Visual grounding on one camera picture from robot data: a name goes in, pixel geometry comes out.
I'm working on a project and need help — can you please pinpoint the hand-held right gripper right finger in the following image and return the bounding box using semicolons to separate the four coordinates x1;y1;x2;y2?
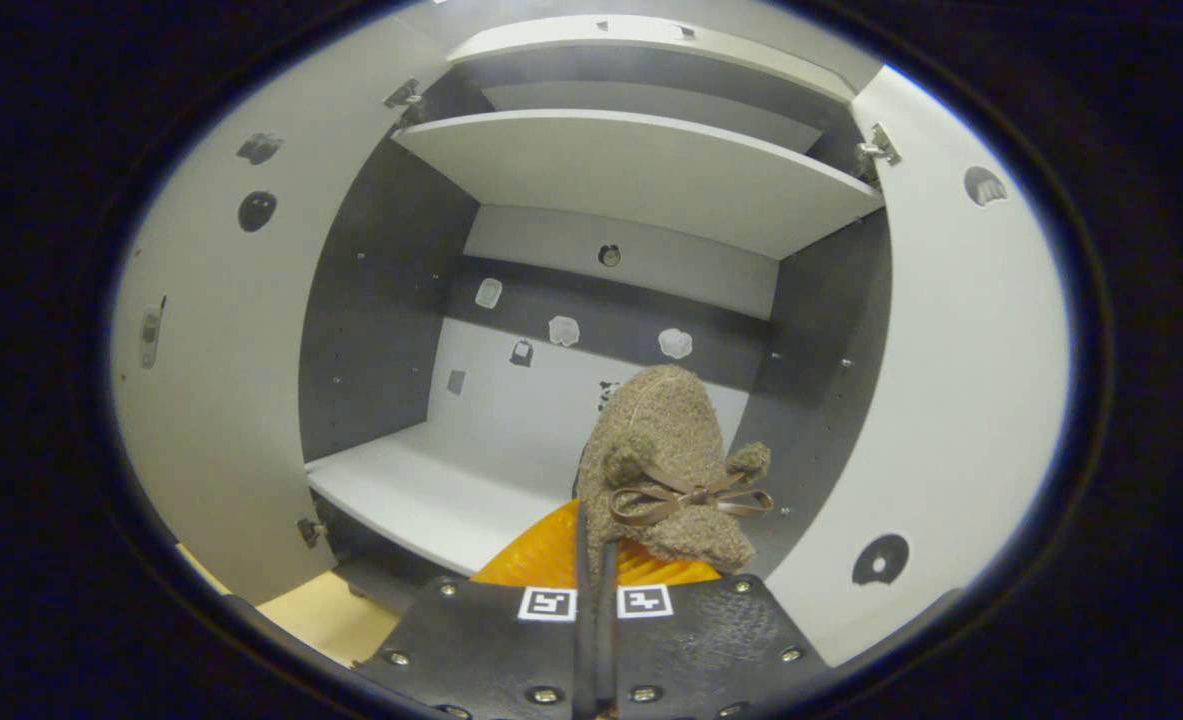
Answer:
596;540;837;720

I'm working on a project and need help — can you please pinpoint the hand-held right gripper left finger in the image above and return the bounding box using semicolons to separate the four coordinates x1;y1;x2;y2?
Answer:
356;498;602;720

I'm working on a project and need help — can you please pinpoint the brown fuzzy shoe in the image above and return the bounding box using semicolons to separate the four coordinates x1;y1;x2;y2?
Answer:
576;365;774;576

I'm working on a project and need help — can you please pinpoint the white grey shoe cabinet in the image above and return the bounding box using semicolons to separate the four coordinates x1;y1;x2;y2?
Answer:
296;10;897;611

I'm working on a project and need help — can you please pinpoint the white shoe cabinet door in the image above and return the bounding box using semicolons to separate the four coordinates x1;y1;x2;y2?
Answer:
766;65;1072;669
109;15;452;606

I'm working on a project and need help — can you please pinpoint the white cabinet drawer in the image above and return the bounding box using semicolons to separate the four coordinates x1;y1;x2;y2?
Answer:
446;12;882;101

